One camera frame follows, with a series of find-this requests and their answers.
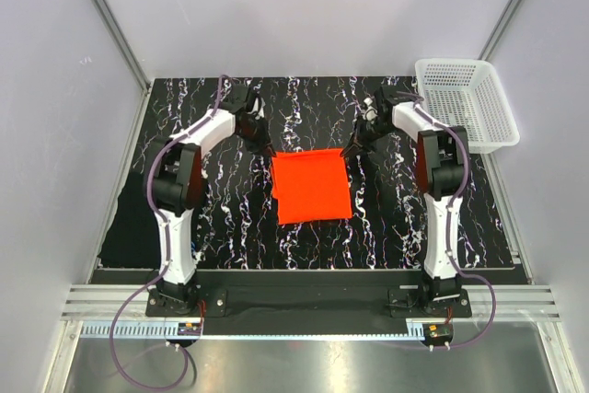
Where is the purple cable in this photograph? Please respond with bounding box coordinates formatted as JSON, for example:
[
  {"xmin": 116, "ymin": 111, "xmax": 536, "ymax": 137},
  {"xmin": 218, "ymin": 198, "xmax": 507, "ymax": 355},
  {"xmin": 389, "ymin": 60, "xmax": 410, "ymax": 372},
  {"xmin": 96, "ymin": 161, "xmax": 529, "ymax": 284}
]
[
  {"xmin": 109, "ymin": 74, "xmax": 231, "ymax": 387},
  {"xmin": 376, "ymin": 91, "xmax": 496, "ymax": 349}
]

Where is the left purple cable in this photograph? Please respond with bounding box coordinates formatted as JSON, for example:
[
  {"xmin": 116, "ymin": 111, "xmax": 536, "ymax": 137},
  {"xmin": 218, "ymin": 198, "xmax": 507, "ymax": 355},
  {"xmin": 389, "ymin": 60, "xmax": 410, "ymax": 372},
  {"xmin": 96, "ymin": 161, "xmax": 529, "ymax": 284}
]
[{"xmin": 109, "ymin": 74, "xmax": 231, "ymax": 387}]

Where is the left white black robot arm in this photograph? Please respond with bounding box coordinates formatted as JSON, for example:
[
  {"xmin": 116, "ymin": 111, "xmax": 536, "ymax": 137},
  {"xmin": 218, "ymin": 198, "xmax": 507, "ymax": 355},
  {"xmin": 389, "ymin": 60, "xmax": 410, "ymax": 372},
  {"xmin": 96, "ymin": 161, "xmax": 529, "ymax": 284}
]
[{"xmin": 144, "ymin": 85, "xmax": 275, "ymax": 316}]

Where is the left orange connector box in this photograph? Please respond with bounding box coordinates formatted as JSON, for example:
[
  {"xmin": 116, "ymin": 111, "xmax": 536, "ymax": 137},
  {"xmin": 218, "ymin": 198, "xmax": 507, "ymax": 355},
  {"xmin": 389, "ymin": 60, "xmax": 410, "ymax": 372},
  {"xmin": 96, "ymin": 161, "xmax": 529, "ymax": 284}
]
[{"xmin": 178, "ymin": 322, "xmax": 202, "ymax": 336}]

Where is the orange connector box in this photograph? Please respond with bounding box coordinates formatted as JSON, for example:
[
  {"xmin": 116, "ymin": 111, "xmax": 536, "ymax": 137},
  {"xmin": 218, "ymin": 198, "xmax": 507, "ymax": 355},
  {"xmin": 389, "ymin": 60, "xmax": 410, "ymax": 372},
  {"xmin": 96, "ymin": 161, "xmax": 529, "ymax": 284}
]
[
  {"xmin": 178, "ymin": 322, "xmax": 202, "ymax": 336},
  {"xmin": 424, "ymin": 323, "xmax": 454, "ymax": 341}
]

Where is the white plastic basket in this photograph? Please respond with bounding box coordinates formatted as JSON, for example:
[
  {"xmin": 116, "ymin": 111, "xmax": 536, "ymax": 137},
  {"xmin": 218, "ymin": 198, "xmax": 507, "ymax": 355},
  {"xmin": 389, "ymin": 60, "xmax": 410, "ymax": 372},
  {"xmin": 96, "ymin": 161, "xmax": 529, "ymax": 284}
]
[{"xmin": 414, "ymin": 58, "xmax": 520, "ymax": 155}]

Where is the right orange connector box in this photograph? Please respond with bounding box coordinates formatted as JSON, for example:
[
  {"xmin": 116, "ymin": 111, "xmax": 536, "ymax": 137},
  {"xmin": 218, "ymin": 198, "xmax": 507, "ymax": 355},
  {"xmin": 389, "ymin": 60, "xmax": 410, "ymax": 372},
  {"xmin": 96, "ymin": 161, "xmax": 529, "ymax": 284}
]
[{"xmin": 424, "ymin": 323, "xmax": 454, "ymax": 341}]

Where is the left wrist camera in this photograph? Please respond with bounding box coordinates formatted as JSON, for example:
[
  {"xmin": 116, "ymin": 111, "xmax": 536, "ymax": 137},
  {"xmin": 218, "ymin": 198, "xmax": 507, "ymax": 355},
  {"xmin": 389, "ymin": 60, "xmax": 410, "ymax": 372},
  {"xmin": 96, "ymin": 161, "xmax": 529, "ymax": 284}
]
[{"xmin": 232, "ymin": 85, "xmax": 264, "ymax": 119}]

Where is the orange t-shirt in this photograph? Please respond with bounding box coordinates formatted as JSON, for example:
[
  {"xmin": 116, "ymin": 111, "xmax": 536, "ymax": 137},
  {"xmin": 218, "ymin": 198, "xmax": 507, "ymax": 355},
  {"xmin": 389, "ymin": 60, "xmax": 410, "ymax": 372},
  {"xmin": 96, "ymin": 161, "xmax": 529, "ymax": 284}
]
[{"xmin": 271, "ymin": 148, "xmax": 352, "ymax": 225}]

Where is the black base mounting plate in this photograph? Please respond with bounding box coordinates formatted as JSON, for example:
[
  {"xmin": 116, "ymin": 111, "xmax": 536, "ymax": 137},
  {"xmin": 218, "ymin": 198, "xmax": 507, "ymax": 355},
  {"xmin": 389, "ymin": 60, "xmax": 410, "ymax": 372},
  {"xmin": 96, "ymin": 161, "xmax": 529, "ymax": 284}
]
[{"xmin": 146, "ymin": 270, "xmax": 472, "ymax": 319}]

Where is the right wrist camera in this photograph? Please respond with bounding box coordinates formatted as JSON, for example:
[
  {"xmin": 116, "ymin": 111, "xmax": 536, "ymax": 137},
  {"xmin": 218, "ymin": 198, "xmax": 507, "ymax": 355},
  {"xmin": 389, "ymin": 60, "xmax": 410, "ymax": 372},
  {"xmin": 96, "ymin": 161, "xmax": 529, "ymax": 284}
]
[{"xmin": 363, "ymin": 86, "xmax": 391, "ymax": 124}]

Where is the folded black t-shirt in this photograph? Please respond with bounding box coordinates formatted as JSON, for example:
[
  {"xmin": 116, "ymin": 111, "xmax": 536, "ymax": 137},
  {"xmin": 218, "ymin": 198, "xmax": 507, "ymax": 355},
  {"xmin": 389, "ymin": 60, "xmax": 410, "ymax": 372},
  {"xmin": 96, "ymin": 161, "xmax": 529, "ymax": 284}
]
[{"xmin": 98, "ymin": 171, "xmax": 160, "ymax": 269}]

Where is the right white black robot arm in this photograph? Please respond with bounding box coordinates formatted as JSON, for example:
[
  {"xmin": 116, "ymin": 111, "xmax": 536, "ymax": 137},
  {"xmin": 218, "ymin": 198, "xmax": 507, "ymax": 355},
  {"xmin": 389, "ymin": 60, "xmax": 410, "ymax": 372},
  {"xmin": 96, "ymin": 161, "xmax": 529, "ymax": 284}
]
[{"xmin": 341, "ymin": 86, "xmax": 470, "ymax": 317}]

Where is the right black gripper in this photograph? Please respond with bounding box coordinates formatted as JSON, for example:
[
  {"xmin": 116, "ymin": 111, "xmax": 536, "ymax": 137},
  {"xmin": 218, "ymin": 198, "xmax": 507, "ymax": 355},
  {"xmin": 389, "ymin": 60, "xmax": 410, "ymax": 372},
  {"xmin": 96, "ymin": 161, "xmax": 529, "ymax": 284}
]
[{"xmin": 341, "ymin": 115, "xmax": 397, "ymax": 159}]

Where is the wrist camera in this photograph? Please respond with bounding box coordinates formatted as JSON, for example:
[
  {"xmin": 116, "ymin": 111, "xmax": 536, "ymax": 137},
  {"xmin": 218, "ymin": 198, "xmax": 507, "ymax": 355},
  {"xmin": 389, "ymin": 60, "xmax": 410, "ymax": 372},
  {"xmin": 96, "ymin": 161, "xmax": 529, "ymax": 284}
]
[
  {"xmin": 363, "ymin": 86, "xmax": 391, "ymax": 124},
  {"xmin": 232, "ymin": 85, "xmax": 264, "ymax": 119}
]

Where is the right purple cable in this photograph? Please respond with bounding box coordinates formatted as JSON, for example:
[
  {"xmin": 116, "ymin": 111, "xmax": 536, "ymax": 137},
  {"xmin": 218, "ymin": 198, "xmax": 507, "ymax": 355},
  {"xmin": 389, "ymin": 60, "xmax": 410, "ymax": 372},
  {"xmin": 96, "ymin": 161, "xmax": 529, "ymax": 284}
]
[{"xmin": 376, "ymin": 91, "xmax": 496, "ymax": 349}]

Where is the aluminium frame rail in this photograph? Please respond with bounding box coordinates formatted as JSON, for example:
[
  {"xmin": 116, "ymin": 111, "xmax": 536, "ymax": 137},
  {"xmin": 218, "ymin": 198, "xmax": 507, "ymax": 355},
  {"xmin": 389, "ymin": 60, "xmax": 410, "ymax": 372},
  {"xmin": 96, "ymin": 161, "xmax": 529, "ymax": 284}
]
[{"xmin": 62, "ymin": 284, "xmax": 560, "ymax": 322}]

